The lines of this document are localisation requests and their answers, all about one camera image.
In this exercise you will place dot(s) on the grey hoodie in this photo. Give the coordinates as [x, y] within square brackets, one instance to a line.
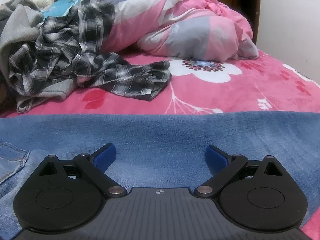
[20, 30]

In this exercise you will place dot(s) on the blue jeans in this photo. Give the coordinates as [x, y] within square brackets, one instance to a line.
[160, 135]

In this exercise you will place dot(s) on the black white plaid shirt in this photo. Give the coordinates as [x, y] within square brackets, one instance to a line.
[95, 17]

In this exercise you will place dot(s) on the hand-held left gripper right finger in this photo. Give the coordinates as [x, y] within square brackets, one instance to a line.
[215, 157]

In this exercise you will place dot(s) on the pink patterned quilt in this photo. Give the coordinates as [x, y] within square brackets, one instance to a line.
[200, 30]

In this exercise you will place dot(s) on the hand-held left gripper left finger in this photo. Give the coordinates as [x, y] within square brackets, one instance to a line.
[106, 156]

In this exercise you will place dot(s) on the pink floral fleece blanket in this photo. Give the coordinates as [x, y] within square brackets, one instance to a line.
[225, 97]

